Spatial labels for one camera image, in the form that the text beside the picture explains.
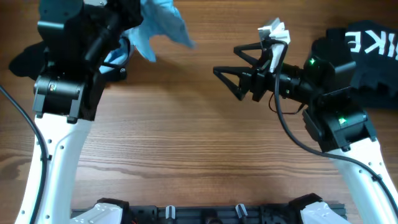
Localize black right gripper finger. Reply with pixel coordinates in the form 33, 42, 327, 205
233, 42, 271, 67
213, 66, 259, 101

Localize light blue t-shirt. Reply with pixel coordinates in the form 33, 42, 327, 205
105, 0, 195, 65

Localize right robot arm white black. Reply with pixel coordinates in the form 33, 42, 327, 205
213, 39, 397, 223

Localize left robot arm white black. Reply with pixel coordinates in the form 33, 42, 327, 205
16, 0, 143, 223

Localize folded black shirt white letters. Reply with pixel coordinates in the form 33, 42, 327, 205
326, 20, 397, 110

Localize crumpled black garment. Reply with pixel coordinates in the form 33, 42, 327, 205
9, 41, 46, 80

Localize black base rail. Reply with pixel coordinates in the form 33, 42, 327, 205
130, 203, 301, 224

